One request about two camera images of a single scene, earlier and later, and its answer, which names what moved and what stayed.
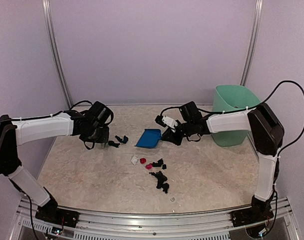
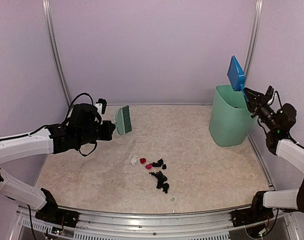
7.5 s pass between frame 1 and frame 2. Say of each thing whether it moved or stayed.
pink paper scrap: stayed
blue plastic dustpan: moved
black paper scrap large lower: stayed
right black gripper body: moved
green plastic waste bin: stayed
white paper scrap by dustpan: stayed
